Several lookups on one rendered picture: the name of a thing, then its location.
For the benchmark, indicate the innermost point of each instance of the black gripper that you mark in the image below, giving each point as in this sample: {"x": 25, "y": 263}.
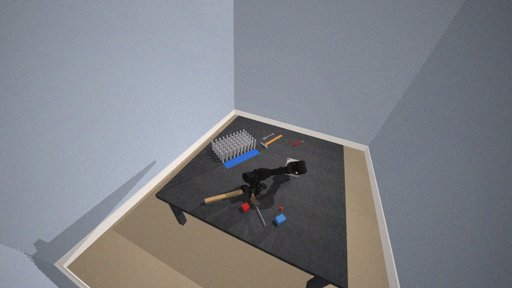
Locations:
{"x": 254, "y": 185}

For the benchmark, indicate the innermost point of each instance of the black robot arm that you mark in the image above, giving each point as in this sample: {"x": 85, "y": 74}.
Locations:
{"x": 263, "y": 173}

